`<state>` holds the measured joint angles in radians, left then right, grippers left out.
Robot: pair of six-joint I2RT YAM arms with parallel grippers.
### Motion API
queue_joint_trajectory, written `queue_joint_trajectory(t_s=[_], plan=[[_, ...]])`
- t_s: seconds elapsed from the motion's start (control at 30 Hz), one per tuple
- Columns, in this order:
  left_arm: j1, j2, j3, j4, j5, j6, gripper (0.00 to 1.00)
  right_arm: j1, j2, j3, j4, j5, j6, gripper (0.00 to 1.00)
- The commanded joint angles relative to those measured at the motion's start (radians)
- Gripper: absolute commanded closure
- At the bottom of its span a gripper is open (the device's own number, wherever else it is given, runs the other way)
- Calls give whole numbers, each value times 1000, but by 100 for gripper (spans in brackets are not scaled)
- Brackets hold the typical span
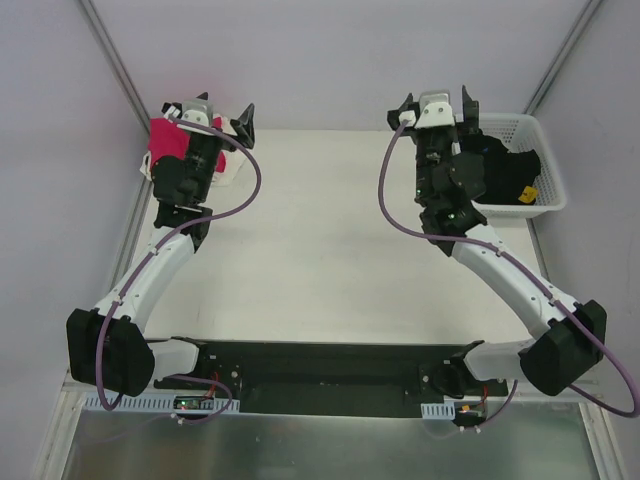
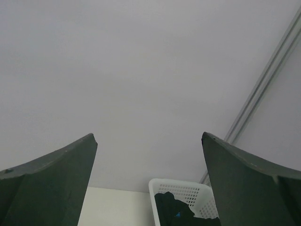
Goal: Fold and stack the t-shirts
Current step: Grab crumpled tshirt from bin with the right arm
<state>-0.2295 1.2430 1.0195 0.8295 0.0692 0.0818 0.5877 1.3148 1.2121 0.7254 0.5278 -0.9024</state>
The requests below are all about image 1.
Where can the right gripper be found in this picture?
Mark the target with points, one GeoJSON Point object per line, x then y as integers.
{"type": "Point", "coordinates": [467, 116]}

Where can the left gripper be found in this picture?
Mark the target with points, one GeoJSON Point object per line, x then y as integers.
{"type": "Point", "coordinates": [239, 126]}

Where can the black daisy print t-shirt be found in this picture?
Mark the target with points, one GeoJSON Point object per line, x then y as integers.
{"type": "Point", "coordinates": [508, 177]}

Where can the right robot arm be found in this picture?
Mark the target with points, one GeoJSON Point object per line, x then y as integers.
{"type": "Point", "coordinates": [564, 333]}

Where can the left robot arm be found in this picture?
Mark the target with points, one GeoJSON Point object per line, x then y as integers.
{"type": "Point", "coordinates": [106, 344]}

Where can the pink folded t-shirt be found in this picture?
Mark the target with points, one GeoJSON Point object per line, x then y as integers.
{"type": "Point", "coordinates": [166, 139]}

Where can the white folded t-shirt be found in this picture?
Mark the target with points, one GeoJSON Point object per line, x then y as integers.
{"type": "Point", "coordinates": [229, 164]}

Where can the white plastic basket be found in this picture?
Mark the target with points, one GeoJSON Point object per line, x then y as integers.
{"type": "Point", "coordinates": [521, 133]}

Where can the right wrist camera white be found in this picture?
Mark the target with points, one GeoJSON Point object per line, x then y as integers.
{"type": "Point", "coordinates": [434, 109]}

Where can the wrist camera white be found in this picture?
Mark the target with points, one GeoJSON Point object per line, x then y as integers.
{"type": "Point", "coordinates": [434, 109]}
{"type": "Point", "coordinates": [196, 114]}

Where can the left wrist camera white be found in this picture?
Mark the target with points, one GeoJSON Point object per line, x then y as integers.
{"type": "Point", "coordinates": [196, 114]}

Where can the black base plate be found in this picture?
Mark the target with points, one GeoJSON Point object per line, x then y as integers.
{"type": "Point", "coordinates": [356, 380]}

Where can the left white cable duct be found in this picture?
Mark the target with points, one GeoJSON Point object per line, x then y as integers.
{"type": "Point", "coordinates": [171, 403]}

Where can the white cable duct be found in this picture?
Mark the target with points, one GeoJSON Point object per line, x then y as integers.
{"type": "Point", "coordinates": [171, 403]}
{"type": "Point", "coordinates": [445, 411]}

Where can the right white cable duct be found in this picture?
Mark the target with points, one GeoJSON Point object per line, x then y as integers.
{"type": "Point", "coordinates": [445, 411]}

